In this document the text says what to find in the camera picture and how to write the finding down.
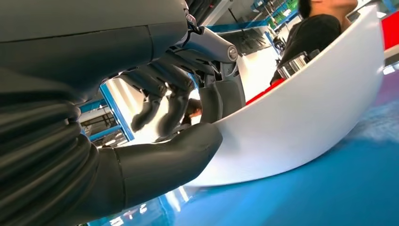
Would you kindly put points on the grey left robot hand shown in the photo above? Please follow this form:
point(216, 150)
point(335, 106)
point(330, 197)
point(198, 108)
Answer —
point(78, 46)

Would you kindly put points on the person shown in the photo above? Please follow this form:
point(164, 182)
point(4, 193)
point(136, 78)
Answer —
point(193, 107)
point(311, 31)

